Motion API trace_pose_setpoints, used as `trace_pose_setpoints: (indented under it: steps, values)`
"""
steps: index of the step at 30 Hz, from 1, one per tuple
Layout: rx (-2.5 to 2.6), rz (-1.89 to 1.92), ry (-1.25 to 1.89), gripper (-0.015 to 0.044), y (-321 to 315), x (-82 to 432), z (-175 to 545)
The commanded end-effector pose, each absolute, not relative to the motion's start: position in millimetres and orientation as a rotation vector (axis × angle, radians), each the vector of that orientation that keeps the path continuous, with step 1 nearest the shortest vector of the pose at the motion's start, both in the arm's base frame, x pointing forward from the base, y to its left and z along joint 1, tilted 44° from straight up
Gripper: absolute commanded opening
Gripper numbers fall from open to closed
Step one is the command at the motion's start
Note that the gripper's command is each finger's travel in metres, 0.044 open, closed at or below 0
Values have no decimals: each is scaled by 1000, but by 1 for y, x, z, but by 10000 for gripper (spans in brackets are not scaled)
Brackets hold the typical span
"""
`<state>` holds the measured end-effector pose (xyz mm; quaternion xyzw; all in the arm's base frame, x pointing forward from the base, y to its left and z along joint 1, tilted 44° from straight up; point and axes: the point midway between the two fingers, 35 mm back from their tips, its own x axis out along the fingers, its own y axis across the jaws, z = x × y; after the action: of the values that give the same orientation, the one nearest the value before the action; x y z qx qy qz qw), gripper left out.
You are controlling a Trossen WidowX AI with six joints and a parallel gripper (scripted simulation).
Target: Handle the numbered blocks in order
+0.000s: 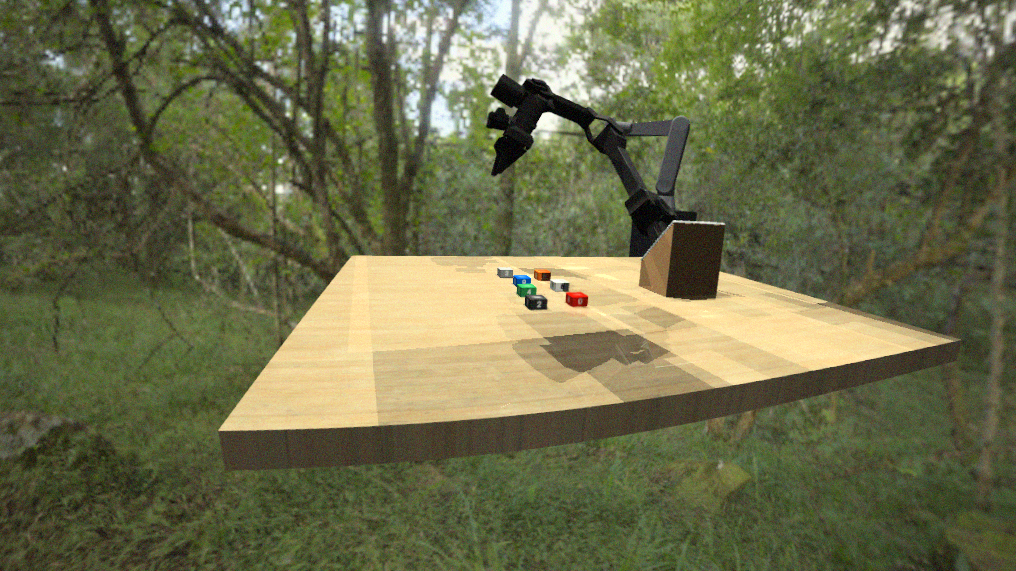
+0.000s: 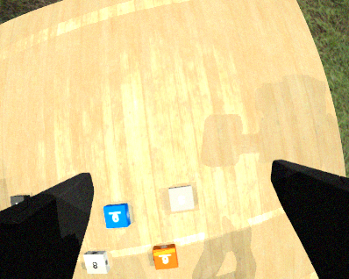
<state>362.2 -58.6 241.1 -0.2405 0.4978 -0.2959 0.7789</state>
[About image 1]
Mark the red block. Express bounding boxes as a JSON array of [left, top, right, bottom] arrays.
[[566, 293, 588, 307]]

